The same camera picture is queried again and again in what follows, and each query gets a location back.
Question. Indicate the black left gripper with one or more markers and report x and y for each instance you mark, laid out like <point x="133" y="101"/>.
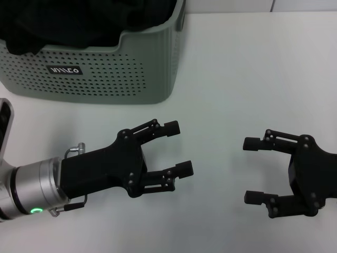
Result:
<point x="105" y="168"/>

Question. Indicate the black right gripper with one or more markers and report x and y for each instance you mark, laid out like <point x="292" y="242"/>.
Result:
<point x="316" y="168"/>

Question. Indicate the sage green perforated storage box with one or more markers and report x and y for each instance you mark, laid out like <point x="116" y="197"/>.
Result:
<point x="105" y="79"/>

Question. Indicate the left gripper silver plug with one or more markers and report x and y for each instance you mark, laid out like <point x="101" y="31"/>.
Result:
<point x="80" y="147"/>

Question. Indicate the pile of dark cloths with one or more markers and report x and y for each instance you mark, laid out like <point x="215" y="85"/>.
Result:
<point x="65" y="21"/>

